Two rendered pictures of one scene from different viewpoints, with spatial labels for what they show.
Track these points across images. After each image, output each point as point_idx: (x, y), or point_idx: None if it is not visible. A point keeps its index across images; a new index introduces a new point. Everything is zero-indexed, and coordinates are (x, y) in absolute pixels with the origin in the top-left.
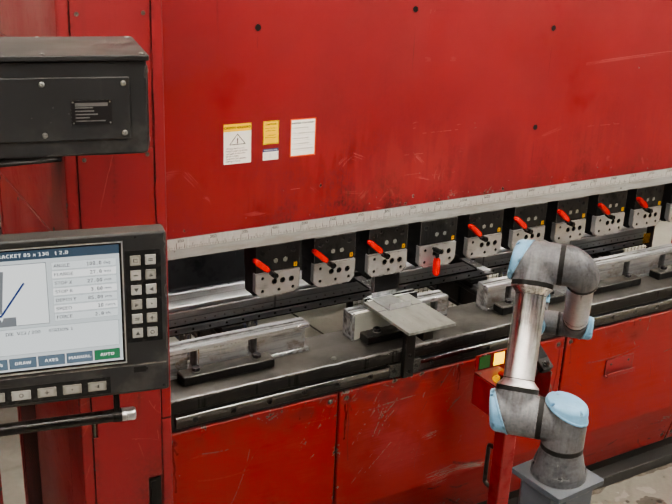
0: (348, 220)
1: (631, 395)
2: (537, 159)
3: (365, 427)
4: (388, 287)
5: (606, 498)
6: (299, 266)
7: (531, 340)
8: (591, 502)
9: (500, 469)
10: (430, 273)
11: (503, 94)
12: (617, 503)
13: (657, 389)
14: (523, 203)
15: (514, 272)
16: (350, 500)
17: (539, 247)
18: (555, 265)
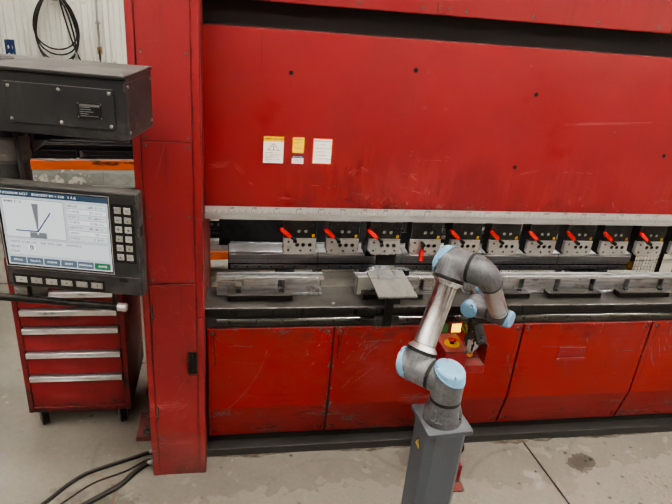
0: (355, 212)
1: (581, 377)
2: (515, 191)
3: (353, 353)
4: (386, 263)
5: (549, 446)
6: None
7: (435, 318)
8: (536, 446)
9: None
10: None
11: (487, 139)
12: (556, 452)
13: (606, 378)
14: (500, 221)
15: (435, 267)
16: (340, 399)
17: (455, 252)
18: (462, 267)
